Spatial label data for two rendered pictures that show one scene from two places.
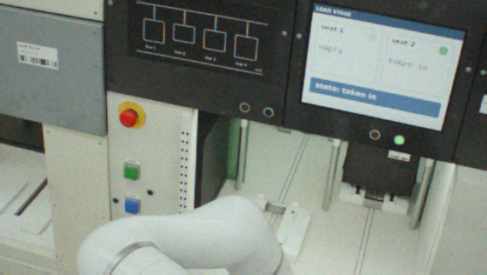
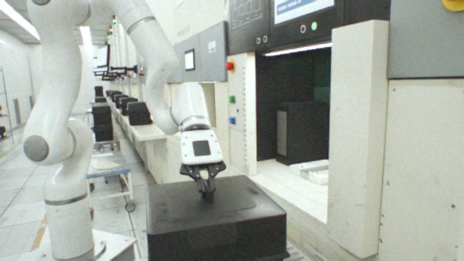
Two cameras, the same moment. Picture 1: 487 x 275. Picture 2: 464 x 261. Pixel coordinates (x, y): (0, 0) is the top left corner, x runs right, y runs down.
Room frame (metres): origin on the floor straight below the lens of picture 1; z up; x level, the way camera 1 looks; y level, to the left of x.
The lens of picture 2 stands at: (0.48, -0.87, 1.29)
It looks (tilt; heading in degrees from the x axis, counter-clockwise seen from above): 10 degrees down; 53
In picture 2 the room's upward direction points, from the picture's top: 2 degrees counter-clockwise
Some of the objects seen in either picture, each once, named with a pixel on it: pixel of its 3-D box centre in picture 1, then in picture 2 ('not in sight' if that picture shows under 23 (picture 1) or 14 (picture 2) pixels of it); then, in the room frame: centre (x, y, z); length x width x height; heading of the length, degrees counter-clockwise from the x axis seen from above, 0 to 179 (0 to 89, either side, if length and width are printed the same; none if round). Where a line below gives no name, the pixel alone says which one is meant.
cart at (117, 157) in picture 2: not in sight; (108, 179); (1.31, 2.51, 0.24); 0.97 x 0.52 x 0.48; 79
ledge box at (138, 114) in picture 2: not in sight; (138, 112); (1.78, 2.68, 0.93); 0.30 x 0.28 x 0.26; 74
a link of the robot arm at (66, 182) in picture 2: not in sight; (68, 157); (0.62, 0.17, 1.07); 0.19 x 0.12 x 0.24; 50
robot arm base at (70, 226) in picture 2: not in sight; (70, 225); (0.60, 0.14, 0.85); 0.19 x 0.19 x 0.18
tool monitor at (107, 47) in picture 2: not in sight; (117, 60); (1.74, 3.22, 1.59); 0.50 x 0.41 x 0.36; 167
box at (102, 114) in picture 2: not in sight; (101, 114); (1.64, 3.84, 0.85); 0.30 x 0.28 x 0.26; 76
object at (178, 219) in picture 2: not in sight; (208, 210); (0.85, -0.28, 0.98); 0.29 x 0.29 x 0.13; 68
